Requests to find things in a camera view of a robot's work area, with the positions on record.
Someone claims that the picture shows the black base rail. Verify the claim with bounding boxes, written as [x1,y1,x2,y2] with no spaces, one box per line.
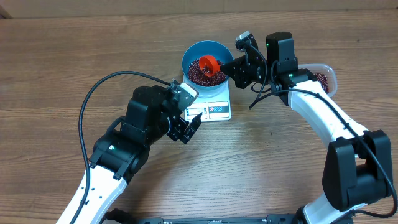
[99,208,312,224]

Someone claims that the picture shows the red measuring scoop blue handle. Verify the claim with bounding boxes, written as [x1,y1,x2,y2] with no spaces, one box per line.
[198,55,221,77]

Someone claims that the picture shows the blue plastic bowl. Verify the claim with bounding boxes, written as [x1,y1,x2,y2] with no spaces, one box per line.
[181,40,234,90]

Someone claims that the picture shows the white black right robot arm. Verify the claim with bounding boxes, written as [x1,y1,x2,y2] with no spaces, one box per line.
[221,32,397,223]

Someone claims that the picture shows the red beans in bowl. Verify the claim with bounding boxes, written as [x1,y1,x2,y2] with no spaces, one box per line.
[187,59,227,87]

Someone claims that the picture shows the clear container of red beans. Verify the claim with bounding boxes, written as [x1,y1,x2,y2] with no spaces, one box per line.
[298,63,338,97]

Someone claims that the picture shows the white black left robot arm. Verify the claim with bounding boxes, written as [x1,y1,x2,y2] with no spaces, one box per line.
[58,81,201,223]

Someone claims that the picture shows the white digital kitchen scale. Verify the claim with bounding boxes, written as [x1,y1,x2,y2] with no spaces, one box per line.
[183,76,232,122]

